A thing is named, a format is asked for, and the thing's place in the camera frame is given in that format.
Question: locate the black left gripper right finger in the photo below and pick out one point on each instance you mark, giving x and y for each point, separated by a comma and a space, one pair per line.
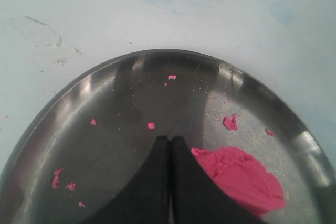
195, 197

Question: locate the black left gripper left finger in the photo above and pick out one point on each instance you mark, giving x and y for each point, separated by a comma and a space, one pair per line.
146, 197

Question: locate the pink dough lump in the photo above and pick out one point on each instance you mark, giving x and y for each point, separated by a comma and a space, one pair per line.
242, 177

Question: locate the round steel plate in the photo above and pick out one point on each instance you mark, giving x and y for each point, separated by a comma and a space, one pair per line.
90, 139

